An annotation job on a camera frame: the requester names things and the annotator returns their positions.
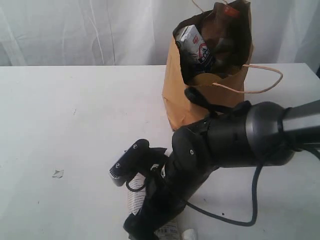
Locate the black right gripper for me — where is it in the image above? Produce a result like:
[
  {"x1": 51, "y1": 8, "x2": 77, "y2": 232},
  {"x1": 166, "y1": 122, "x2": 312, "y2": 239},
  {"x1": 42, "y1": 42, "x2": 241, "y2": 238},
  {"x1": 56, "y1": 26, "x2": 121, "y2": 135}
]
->
[{"x1": 123, "y1": 169, "x2": 190, "y2": 240}]

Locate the long pasta packet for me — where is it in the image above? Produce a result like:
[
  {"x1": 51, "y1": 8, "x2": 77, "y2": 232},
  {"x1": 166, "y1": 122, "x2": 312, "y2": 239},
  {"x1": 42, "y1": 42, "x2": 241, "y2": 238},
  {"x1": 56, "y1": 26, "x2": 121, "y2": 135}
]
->
[{"x1": 126, "y1": 147, "x2": 181, "y2": 240}]

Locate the white lump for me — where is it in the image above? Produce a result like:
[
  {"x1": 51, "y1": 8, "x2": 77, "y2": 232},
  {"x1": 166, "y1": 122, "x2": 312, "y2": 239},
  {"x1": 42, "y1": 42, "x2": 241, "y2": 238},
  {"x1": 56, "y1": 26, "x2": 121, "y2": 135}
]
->
[{"x1": 181, "y1": 228, "x2": 198, "y2": 240}]

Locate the white blue salt packet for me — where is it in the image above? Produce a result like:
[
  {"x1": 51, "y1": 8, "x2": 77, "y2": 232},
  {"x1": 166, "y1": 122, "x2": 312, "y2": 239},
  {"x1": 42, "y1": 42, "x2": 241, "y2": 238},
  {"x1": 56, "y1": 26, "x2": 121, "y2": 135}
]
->
[{"x1": 175, "y1": 24, "x2": 216, "y2": 75}]

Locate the brown pouch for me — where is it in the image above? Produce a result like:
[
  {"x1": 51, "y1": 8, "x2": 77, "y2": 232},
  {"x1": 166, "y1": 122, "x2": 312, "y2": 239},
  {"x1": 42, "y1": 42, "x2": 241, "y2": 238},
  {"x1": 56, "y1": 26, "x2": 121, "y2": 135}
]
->
[{"x1": 200, "y1": 0, "x2": 252, "y2": 74}]

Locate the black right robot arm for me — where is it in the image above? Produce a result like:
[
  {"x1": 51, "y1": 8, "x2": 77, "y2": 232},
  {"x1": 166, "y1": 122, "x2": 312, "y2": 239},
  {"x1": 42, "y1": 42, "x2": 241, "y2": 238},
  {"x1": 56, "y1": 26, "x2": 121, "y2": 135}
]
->
[{"x1": 123, "y1": 101, "x2": 320, "y2": 240}]

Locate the brown paper bag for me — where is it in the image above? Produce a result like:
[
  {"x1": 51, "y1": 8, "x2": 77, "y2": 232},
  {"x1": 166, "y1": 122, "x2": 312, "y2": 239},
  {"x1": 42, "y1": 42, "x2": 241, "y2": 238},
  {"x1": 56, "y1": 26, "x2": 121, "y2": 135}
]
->
[{"x1": 162, "y1": 4, "x2": 254, "y2": 130}]

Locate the small torn paper scrap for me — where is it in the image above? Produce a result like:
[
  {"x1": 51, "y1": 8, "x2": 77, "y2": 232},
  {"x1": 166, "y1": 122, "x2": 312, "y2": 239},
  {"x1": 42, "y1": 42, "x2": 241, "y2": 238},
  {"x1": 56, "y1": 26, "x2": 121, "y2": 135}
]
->
[{"x1": 52, "y1": 169, "x2": 64, "y2": 179}]

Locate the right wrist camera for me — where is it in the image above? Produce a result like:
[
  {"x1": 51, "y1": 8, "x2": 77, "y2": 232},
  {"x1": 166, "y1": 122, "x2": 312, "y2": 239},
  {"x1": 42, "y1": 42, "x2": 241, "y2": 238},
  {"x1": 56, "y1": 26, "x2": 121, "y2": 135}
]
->
[{"x1": 109, "y1": 138, "x2": 167, "y2": 193}]

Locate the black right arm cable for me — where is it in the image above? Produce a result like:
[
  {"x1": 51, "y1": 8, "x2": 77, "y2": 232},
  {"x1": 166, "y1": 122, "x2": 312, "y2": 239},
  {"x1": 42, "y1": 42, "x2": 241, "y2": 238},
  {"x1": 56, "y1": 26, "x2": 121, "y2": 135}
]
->
[{"x1": 184, "y1": 86, "x2": 320, "y2": 228}]

